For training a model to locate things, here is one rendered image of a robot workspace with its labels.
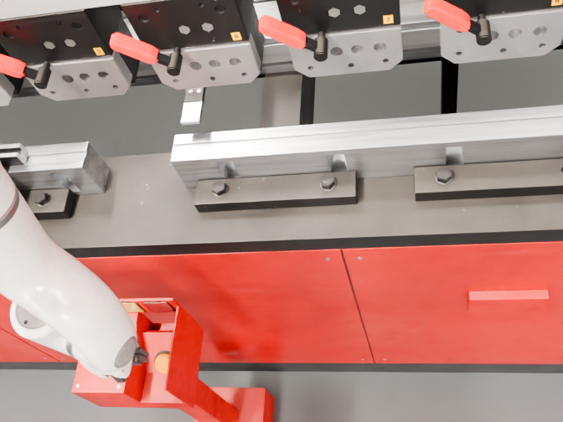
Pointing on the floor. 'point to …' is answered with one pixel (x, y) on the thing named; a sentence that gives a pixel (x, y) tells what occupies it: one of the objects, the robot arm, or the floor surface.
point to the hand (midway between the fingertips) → (136, 355)
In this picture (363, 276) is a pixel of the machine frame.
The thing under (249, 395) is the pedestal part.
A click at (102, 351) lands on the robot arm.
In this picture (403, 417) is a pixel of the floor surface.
